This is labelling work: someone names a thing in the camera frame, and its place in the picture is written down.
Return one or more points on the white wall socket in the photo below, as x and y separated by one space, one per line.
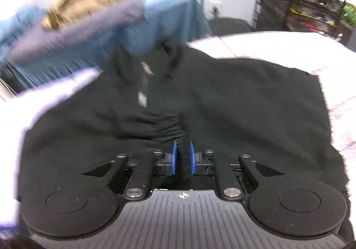
214 9

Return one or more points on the light blue down jacket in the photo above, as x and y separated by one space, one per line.
19 23

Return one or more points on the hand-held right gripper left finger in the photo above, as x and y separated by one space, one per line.
174 158

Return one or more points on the black jacket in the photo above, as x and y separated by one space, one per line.
236 98

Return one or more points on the pile of clothes on table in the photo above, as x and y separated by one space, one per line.
167 20

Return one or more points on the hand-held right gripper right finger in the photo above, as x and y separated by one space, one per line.
192 158

